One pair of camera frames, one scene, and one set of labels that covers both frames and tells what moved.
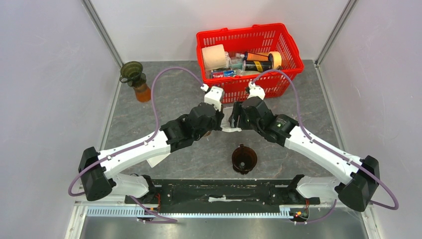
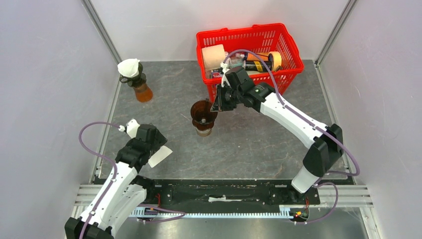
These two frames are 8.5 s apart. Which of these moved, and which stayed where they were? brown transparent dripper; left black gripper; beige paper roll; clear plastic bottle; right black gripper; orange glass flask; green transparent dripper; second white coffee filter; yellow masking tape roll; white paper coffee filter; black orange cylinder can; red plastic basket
Moved: right black gripper; brown transparent dripper; white paper coffee filter; left black gripper
Stayed: second white coffee filter; green transparent dripper; yellow masking tape roll; orange glass flask; clear plastic bottle; beige paper roll; black orange cylinder can; red plastic basket
